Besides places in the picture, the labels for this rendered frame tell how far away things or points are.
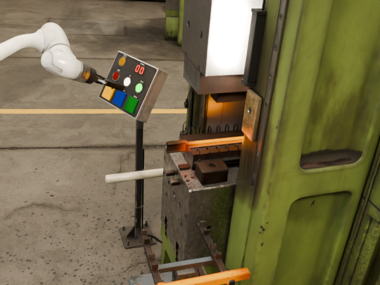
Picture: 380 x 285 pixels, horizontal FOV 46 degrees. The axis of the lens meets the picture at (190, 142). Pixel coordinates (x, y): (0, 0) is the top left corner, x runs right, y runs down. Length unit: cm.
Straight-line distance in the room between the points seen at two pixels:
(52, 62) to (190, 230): 91
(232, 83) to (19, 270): 170
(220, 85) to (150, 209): 159
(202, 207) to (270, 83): 64
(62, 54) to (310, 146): 107
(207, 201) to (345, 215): 56
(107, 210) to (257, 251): 161
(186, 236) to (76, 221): 130
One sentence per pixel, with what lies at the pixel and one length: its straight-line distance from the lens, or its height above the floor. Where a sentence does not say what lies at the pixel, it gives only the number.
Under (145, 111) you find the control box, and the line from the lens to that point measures 226.
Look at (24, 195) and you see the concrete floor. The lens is 342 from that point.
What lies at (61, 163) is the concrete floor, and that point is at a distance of 373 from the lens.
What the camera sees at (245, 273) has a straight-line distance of 143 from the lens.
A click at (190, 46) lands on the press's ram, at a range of 183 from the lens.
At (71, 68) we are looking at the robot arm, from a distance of 196.
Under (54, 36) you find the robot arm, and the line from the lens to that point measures 204.
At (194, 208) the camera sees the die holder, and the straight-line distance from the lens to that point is 187.
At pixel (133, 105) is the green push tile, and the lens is 226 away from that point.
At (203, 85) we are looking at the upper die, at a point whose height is 131.
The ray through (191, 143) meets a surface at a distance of 194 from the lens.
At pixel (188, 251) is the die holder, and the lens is 201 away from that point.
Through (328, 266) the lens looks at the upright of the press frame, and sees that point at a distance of 209.
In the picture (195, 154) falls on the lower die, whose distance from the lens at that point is 190.
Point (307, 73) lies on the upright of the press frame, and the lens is 145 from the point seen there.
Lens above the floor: 195
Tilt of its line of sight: 29 degrees down
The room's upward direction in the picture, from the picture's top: 5 degrees clockwise
